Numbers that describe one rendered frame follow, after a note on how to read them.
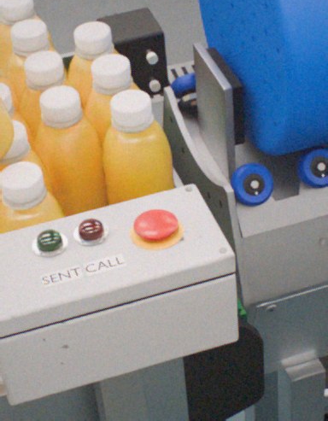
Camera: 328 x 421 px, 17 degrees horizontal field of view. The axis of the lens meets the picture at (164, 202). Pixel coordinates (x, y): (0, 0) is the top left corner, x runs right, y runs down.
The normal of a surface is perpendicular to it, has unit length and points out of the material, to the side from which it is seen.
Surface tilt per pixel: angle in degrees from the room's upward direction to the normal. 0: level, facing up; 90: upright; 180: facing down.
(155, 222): 0
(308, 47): 72
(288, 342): 109
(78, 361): 90
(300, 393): 90
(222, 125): 90
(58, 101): 0
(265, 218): 52
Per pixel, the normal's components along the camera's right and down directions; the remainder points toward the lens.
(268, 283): 0.26, 0.29
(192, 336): 0.30, 0.59
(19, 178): -0.07, -0.77
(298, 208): 0.19, -0.01
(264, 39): -0.95, 0.25
